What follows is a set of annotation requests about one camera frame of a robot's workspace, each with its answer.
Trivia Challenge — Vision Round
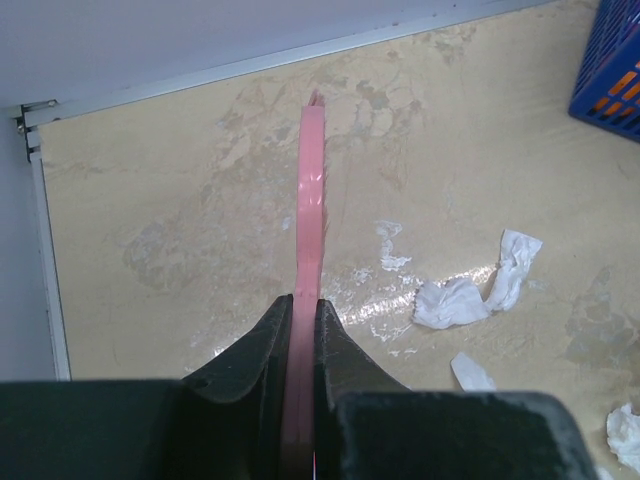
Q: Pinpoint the blue plastic basket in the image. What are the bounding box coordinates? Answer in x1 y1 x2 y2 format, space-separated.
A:
568 0 639 142

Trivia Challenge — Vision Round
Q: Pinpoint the long paper scrap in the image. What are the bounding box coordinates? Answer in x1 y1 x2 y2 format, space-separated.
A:
412 229 543 330

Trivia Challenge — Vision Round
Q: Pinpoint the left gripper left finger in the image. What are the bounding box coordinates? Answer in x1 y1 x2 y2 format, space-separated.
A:
183 295 293 429

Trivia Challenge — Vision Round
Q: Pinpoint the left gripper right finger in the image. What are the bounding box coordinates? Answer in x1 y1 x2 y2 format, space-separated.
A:
314 299 409 415

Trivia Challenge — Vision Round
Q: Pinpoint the pink hand brush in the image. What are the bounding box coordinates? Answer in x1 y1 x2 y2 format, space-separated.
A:
279 91 326 479

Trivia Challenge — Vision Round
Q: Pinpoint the tall paper scrap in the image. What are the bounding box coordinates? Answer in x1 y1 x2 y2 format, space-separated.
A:
596 401 639 479

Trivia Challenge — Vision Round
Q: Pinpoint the small paper scrap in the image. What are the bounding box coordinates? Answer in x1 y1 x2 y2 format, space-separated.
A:
450 352 496 392

